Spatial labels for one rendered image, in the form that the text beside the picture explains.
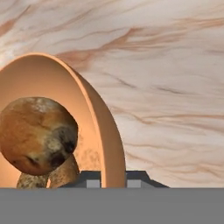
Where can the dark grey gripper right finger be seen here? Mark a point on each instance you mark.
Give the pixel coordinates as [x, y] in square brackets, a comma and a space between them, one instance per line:
[137, 178]

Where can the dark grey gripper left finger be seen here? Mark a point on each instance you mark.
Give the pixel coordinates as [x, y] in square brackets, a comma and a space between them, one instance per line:
[92, 178]

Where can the orange bowl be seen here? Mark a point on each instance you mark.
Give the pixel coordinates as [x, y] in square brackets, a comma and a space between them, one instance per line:
[96, 116]

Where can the brown speckled bread piece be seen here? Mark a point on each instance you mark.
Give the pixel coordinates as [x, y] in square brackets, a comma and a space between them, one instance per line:
[31, 181]
[64, 171]

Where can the round brown bread roll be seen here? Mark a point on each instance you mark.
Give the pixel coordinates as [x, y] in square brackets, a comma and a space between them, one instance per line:
[35, 137]

